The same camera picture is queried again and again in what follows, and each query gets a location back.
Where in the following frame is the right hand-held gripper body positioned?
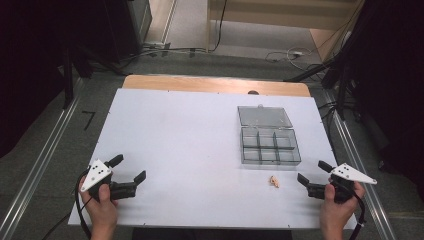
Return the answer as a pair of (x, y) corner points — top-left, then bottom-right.
(306, 162), (378, 205)

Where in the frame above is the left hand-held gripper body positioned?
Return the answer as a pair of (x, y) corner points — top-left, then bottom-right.
(79, 158), (139, 203)

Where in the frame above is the clear plastic compartment box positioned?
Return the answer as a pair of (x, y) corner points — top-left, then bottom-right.
(237, 104), (303, 167)

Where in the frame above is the person's left hand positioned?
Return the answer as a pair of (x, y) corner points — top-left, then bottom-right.
(78, 182), (120, 231)

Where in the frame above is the person's right hand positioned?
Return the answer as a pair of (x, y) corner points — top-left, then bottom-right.
(319, 179), (366, 231)

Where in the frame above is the black metal stand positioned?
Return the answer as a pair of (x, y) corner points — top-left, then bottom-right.
(61, 46), (101, 110)
(283, 58), (355, 122)

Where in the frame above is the black curtain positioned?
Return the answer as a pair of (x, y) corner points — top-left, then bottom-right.
(346, 0), (424, 191)
(0, 0), (134, 159)

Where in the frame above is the dark cabinet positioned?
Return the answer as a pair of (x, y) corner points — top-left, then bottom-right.
(113, 0), (154, 63)

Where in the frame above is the light wooden furniture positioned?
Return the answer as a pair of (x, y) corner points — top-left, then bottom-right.
(205, 0), (366, 63)

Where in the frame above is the aluminium floor rail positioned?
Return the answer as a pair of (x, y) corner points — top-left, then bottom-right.
(0, 78), (85, 240)
(324, 89), (399, 240)

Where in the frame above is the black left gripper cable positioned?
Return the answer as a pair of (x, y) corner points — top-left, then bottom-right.
(74, 169), (93, 240)

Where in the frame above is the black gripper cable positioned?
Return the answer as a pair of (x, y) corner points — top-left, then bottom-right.
(347, 189), (367, 240)
(74, 169), (93, 240)

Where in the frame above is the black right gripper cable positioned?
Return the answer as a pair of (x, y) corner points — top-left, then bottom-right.
(347, 189), (367, 240)

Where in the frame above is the white cable with adapter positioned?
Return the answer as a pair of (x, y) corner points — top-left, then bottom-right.
(264, 46), (316, 72)

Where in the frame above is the black floor cable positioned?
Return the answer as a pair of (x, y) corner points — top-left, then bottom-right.
(119, 0), (229, 68)

